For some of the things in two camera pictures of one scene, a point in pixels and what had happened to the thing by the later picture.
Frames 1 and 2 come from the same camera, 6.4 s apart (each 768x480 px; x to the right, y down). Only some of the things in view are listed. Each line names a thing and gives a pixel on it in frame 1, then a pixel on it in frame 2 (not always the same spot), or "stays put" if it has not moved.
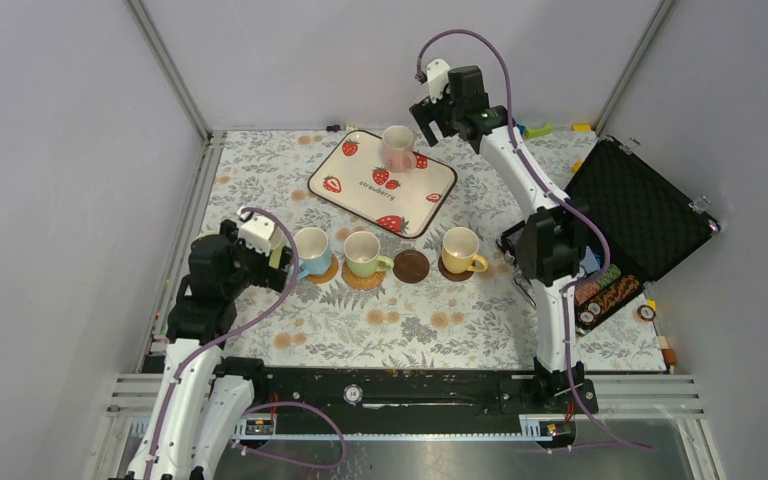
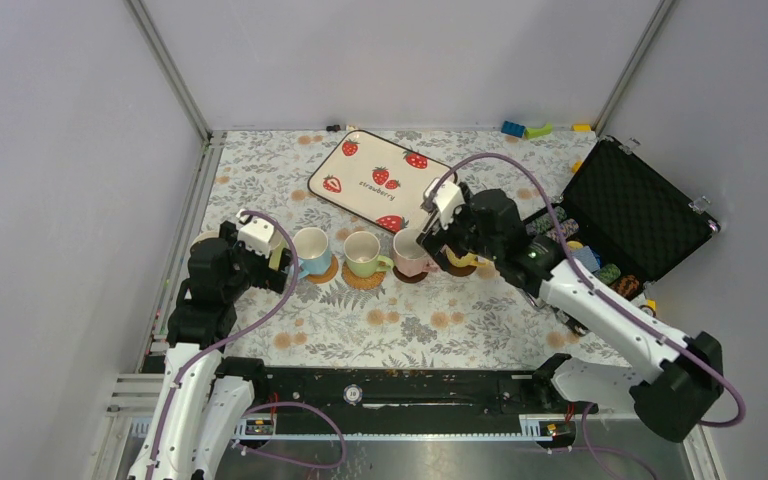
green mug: [362, 255] stays put
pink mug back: [398, 148] → [410, 257]
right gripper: [425, 112] → [432, 242]
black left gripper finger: [276, 279] stays put
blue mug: [313, 251] stays put
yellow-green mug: [275, 257] stays put
